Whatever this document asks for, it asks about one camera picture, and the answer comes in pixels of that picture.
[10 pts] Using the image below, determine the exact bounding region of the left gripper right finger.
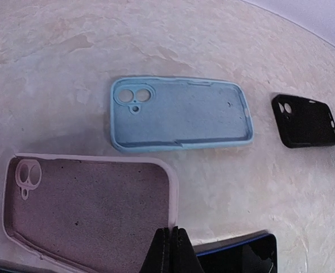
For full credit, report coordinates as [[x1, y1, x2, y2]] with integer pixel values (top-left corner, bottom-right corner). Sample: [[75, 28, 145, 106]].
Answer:
[[171, 226, 204, 273]]

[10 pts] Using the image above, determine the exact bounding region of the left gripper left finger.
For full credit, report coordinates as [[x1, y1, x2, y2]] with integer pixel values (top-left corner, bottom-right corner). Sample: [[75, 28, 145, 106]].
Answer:
[[139, 227, 173, 273]]

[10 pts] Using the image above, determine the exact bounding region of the pink phone case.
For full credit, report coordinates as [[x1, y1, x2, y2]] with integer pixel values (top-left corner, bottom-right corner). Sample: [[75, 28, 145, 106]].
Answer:
[[3, 154, 179, 272]]

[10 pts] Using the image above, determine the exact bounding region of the blue-edged phone middle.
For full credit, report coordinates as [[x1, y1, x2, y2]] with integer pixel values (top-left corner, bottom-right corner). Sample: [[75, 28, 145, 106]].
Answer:
[[193, 230, 278, 272]]

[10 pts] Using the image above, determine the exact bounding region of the light blue phone case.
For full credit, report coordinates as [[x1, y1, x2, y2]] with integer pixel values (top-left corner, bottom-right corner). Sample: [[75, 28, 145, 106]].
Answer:
[[110, 76, 254, 153]]

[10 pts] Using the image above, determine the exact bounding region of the black phone case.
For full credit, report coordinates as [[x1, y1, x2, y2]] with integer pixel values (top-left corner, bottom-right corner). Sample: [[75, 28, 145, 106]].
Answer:
[[271, 94, 335, 148]]

